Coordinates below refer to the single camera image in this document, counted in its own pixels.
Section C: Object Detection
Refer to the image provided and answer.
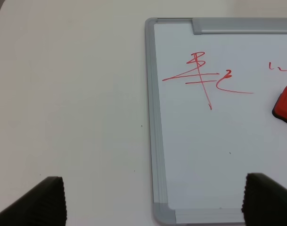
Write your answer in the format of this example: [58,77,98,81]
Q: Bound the white board with aluminium frame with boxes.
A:
[145,17,287,226]

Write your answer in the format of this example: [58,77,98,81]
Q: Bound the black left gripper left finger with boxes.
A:
[0,177,67,226]

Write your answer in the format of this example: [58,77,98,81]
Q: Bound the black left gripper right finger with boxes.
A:
[241,173,287,226]

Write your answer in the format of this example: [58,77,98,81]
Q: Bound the red whiteboard eraser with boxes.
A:
[272,86,287,123]

